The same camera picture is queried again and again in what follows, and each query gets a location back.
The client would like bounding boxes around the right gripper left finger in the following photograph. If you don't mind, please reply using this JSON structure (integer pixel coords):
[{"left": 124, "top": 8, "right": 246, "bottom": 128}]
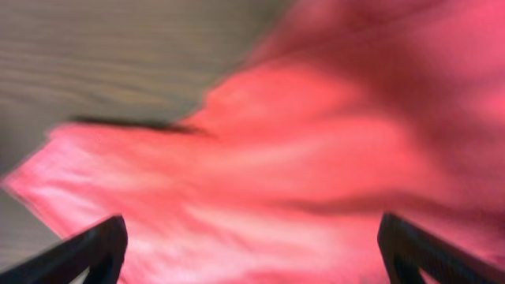
[{"left": 1, "top": 215, "right": 128, "bottom": 284}]

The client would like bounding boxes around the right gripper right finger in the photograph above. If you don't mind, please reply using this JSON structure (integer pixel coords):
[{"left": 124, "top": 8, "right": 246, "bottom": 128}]
[{"left": 377, "top": 213, "right": 504, "bottom": 284}]

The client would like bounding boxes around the red orange t-shirt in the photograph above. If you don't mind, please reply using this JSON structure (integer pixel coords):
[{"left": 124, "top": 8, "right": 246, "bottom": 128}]
[{"left": 6, "top": 0, "right": 504, "bottom": 283}]

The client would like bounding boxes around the black garment with logo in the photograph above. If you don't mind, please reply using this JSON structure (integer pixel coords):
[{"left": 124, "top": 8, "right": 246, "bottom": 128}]
[{"left": 68, "top": 116, "right": 204, "bottom": 135}]

